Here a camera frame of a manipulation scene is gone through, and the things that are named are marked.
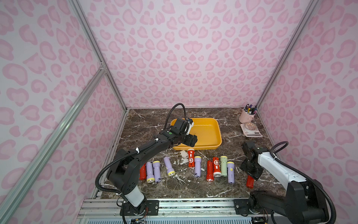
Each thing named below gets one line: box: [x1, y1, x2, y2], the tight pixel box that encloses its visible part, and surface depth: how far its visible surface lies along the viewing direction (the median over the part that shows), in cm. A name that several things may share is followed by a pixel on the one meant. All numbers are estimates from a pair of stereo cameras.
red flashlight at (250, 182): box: [246, 175, 255, 189], surface depth 81 cm
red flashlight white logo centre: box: [187, 148, 196, 168], surface depth 90 cm
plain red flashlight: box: [206, 160, 215, 182], surface depth 85 cm
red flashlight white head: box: [212, 156, 222, 178], surface depth 86 cm
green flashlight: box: [220, 155, 228, 177], surface depth 87 cm
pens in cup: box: [244, 103, 257, 115], surface depth 103 cm
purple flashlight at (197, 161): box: [194, 155, 202, 178], surface depth 87 cm
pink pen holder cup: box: [238, 107, 257, 124], surface depth 106 cm
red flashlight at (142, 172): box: [138, 162, 147, 181], surface depth 85 cm
